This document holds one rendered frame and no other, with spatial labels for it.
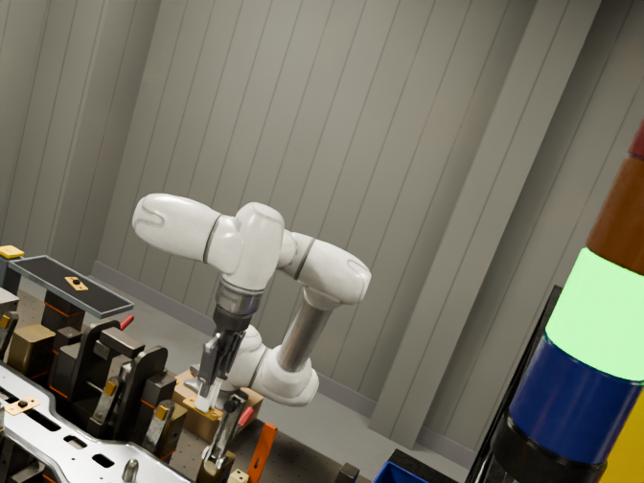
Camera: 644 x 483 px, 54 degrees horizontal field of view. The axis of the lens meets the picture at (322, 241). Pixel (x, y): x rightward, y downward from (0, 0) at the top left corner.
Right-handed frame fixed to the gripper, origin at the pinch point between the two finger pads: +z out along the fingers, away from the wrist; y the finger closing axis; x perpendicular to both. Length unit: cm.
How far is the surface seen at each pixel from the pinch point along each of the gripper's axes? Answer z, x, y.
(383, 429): 128, 0, -254
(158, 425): 24.6, -17.1, -14.1
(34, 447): 29.3, -33.4, 8.3
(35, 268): 14, -82, -31
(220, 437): 18.4, -0.5, -14.5
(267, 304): 92, -105, -264
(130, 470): 26.0, -11.8, 1.6
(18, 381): 29, -55, -6
